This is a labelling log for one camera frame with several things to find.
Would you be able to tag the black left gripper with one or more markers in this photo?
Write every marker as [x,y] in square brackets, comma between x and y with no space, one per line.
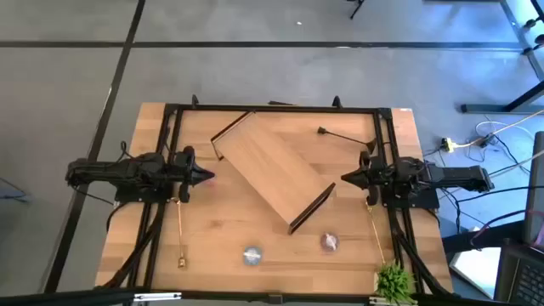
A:
[186,174]

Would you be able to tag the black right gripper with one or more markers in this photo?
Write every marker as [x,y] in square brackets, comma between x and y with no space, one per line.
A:
[373,178]

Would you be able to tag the black candlestick holder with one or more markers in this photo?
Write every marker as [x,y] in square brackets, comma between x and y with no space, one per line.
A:
[371,146]

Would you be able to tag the maroon patterned round candle holder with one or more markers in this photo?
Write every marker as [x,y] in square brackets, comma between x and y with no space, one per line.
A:
[329,241]

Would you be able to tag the wooden shelf riser black legs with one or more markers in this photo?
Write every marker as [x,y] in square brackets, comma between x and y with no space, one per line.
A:
[272,170]

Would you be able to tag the gold candlestick holder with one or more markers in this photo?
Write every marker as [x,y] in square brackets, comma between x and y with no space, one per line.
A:
[376,234]
[181,262]

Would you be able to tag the teal patterned round candle holder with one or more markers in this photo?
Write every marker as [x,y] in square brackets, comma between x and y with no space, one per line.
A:
[252,256]

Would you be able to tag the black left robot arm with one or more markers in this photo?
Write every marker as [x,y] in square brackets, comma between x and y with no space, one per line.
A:
[127,172]

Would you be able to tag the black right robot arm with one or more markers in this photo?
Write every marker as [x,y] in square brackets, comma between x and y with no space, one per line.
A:
[459,177]

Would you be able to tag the green artificial plant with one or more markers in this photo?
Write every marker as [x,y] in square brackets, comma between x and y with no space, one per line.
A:
[395,282]

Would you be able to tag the black stand base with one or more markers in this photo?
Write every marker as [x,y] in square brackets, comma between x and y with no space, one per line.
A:
[467,243]

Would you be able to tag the black office desk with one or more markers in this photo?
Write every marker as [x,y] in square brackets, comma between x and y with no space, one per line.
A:
[489,108]

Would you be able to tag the white flat panel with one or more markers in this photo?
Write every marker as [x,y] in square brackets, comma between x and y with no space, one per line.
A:
[476,270]

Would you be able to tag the black stand leg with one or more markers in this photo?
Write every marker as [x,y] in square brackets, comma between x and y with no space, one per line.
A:
[356,9]

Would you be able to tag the grey computer monitor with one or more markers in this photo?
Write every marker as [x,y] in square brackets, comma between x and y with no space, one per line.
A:
[534,191]

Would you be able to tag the grey flat floor object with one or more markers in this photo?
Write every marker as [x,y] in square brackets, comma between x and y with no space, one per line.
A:
[13,194]

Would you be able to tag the black laptop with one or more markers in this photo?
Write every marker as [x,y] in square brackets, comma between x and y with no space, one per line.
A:
[527,280]

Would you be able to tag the black office chair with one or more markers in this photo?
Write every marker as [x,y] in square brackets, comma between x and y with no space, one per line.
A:
[530,22]

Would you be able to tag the black aluminium table frame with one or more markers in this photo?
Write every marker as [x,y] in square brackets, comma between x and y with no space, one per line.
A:
[276,109]

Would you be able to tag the silver metal bracket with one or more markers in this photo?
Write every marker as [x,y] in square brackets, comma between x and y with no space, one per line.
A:
[157,296]

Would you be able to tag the black camera gantry beam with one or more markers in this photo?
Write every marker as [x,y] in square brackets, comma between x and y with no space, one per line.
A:
[64,297]

